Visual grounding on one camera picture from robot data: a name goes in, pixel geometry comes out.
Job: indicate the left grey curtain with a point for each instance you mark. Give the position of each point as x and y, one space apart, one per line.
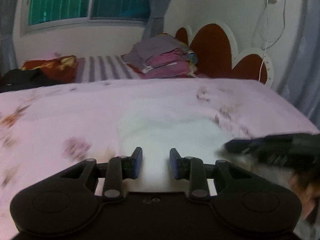
8 54

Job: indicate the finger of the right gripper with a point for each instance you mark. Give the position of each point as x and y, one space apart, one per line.
243 146

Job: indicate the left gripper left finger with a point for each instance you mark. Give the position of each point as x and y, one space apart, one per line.
119 169

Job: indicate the pink floral bed sheet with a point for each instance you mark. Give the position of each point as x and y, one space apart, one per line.
46 130

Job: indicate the red orange floral cloth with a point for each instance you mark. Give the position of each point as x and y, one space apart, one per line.
60 69

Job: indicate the right grey curtain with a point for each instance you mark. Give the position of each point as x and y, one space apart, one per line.
155 23

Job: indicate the grey curtain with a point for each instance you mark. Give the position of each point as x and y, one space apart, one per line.
155 23
8 54

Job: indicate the grey white striped mattress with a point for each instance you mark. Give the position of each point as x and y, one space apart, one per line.
101 68

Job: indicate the black garment on bed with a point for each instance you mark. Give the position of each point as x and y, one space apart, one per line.
17 79

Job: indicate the person's right hand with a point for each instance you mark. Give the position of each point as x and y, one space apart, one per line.
306 194

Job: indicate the red white heart headboard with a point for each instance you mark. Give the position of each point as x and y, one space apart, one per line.
217 53

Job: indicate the stack of folded clothes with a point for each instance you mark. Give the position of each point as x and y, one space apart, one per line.
162 57

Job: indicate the window with green glass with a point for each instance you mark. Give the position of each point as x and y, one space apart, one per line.
46 14

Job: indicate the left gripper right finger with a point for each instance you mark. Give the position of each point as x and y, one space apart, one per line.
191 169

